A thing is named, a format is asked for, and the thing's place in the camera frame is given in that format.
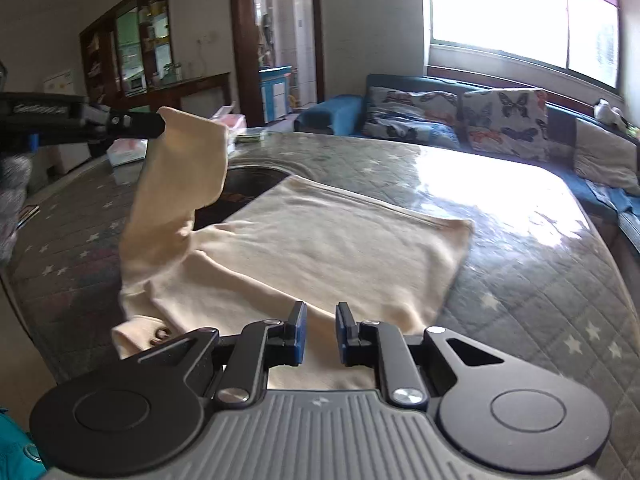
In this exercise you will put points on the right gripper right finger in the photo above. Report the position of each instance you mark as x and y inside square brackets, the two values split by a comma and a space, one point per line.
[382, 347]

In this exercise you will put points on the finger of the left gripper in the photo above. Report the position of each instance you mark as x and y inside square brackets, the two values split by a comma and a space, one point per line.
[61, 119]
[33, 142]

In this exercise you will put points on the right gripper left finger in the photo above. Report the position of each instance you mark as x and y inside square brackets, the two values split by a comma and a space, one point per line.
[260, 346]

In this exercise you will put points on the cream sweater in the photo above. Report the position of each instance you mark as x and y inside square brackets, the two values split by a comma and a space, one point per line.
[300, 241]

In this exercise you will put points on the gloved left hand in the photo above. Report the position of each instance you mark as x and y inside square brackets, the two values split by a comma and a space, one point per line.
[15, 175]

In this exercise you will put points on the plastic bag with tissues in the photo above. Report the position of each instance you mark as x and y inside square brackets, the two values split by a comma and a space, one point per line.
[126, 151]

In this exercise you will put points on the dark wooden display cabinet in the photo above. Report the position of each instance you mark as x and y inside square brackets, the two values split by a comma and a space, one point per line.
[128, 60]

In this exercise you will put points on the black round induction cooktop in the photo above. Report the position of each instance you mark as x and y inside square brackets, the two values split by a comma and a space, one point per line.
[242, 185]

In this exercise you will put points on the quilted grey star table cover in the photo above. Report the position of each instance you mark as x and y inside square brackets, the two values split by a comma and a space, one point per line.
[497, 251]

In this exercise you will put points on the pink tissue pack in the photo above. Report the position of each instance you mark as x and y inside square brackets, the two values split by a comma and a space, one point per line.
[226, 115]

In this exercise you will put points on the green booklet stack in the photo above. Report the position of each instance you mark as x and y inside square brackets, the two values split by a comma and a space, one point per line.
[251, 135]

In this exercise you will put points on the blue white cabinet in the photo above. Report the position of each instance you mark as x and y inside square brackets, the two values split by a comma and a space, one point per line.
[275, 88]

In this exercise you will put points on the left butterfly pillow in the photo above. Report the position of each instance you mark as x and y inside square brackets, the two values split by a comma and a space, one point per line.
[426, 117]

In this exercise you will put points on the butterfly pillow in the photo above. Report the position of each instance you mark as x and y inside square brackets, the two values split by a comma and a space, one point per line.
[426, 117]
[511, 122]

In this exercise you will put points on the blue sofa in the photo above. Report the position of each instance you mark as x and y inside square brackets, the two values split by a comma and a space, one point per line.
[615, 210]

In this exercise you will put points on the right butterfly pillow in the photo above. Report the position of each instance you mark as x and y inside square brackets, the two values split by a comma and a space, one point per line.
[511, 122]

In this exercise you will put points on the teal jacket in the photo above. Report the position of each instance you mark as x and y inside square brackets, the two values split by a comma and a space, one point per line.
[19, 458]

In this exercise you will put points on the grey cushion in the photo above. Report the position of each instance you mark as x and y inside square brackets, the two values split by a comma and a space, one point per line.
[603, 157]

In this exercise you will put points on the panda plush toy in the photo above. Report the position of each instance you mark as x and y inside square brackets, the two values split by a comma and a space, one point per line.
[608, 115]

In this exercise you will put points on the window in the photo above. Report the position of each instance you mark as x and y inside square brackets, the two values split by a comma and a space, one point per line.
[578, 36]

